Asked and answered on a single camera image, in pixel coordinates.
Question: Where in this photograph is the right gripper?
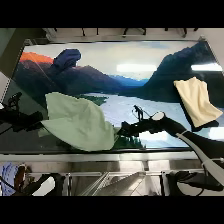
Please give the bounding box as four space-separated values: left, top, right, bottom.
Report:
116 121 140 138

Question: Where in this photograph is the pale green garment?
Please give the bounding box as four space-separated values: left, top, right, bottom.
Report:
37 92 116 152

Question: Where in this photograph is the cream garment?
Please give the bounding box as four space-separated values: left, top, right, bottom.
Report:
173 76 224 129

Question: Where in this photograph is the dark blue garment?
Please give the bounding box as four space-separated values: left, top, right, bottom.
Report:
52 48 82 73

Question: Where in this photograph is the black cable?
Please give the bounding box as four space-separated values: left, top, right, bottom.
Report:
175 170 224 197

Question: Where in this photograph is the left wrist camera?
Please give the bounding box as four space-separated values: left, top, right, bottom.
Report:
7 92 23 108

